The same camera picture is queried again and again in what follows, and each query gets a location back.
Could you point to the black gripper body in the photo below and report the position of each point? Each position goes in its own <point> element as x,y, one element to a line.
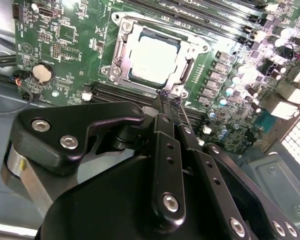
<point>110,207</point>

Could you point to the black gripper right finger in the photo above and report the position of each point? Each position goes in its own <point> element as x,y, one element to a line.
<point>215,180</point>

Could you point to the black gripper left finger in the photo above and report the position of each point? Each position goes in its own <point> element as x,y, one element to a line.
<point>52,135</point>

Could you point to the metal socket cover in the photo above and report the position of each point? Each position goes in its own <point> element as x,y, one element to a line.
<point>125,55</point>

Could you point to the silver square CPU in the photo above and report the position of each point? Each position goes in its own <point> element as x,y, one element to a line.
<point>155,57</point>

